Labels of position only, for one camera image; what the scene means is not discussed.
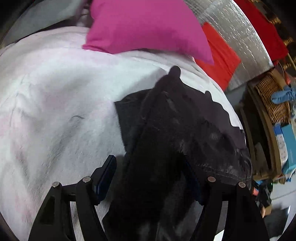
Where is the blue cloth in basket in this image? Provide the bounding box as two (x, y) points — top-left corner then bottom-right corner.
(271, 85), (296, 104)

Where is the white bed blanket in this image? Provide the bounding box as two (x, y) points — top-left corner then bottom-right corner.
(1, 27), (242, 240)

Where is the grey garment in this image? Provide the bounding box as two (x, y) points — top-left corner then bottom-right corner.
(1, 1), (90, 46)

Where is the blue tissue box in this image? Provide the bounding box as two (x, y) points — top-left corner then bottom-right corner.
(281, 125), (296, 174)

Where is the pink pillow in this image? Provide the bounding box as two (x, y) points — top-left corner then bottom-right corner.
(83, 1), (213, 64)

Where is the wicker basket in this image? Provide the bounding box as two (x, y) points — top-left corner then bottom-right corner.
(254, 74), (292, 126)

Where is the silver foil insulation panel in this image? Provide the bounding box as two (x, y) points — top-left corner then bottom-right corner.
(185, 0), (273, 90)

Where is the black quilted jacket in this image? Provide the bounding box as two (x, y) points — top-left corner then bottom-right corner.
(103, 66), (252, 240)

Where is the red pillow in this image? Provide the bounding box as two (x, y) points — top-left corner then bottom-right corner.
(195, 23), (241, 91)

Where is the white tissue pack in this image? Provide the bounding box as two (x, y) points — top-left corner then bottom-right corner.
(273, 123), (288, 167)

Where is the red cloth on panel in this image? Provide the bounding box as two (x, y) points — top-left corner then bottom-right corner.
(235, 0), (288, 62)

